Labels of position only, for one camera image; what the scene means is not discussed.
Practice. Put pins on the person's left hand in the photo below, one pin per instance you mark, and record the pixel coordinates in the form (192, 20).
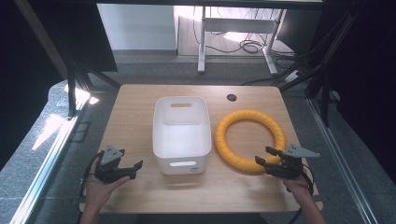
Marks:
(98, 193)

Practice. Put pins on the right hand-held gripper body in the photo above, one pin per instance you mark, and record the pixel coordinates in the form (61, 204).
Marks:
(289, 168)

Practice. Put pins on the aluminium rail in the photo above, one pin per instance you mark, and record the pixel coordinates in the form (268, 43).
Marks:
(339, 155)
(46, 168)

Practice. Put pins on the white plastic bin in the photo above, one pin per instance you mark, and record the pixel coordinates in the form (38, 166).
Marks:
(182, 141)

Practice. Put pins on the white metal desk frame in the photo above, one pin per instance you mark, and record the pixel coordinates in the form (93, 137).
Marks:
(202, 46)

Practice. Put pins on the white board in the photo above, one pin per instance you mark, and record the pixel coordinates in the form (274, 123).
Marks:
(137, 26)

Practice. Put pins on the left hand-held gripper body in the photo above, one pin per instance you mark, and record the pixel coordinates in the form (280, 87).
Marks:
(107, 169)

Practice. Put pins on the person's right hand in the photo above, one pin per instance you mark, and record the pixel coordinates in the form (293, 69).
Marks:
(299, 188)

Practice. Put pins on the white power strip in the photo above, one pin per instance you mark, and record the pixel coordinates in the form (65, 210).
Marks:
(292, 76)

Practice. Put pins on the black metal stand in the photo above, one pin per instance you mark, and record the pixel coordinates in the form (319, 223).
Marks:
(72, 90)
(323, 81)

